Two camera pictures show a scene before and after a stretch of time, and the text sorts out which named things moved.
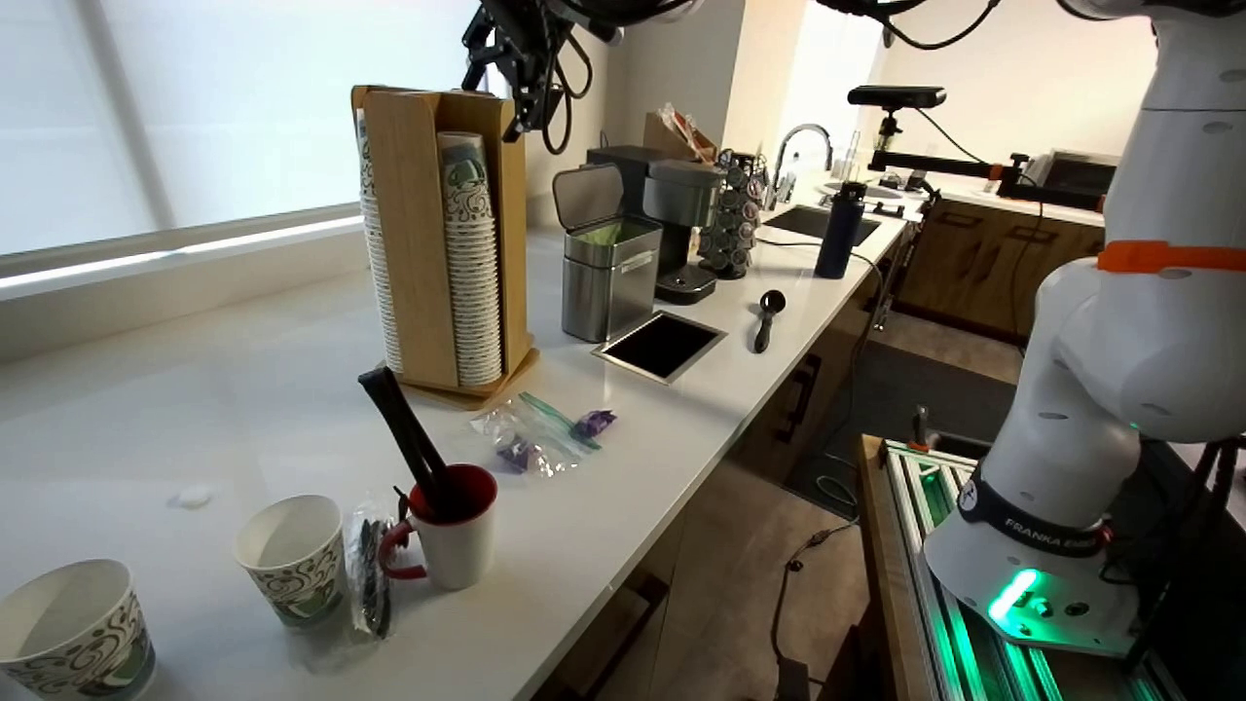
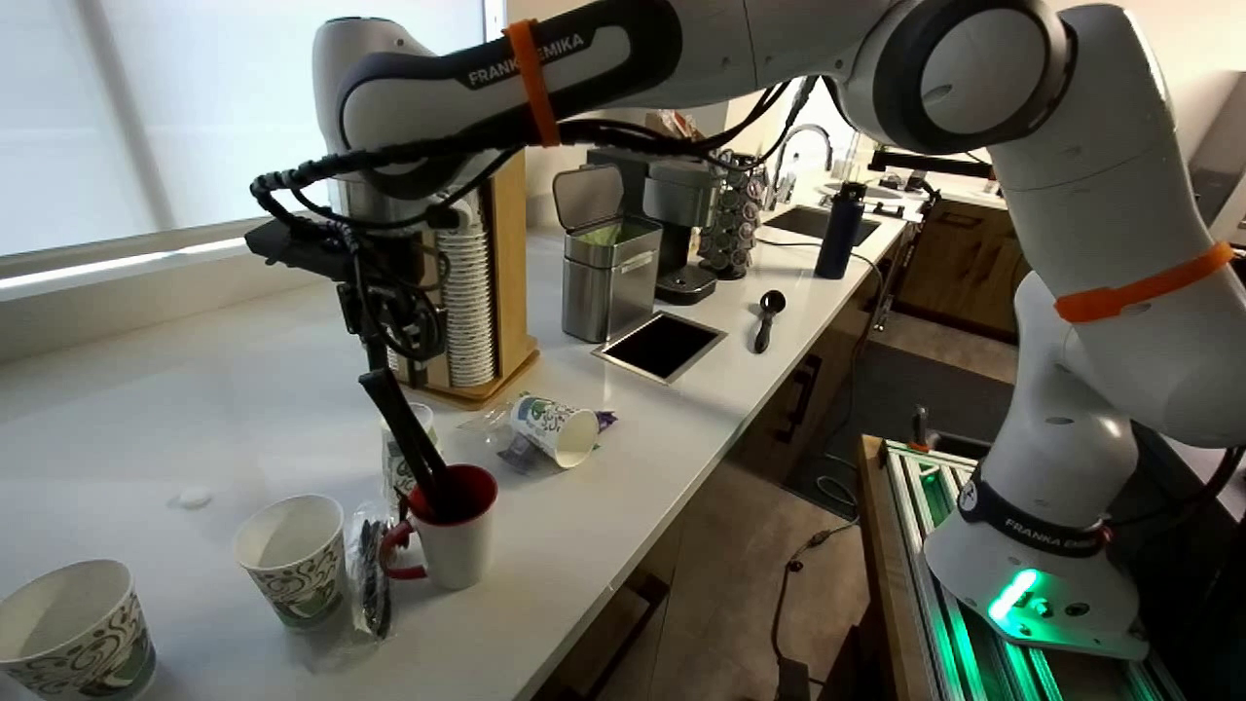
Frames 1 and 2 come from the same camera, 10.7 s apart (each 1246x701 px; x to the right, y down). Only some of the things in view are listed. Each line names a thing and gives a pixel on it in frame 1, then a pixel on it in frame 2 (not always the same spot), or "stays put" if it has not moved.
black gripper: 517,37 -> 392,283
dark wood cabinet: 981,268 stays put
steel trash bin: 611,272 stays put
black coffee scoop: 763,311 stays put
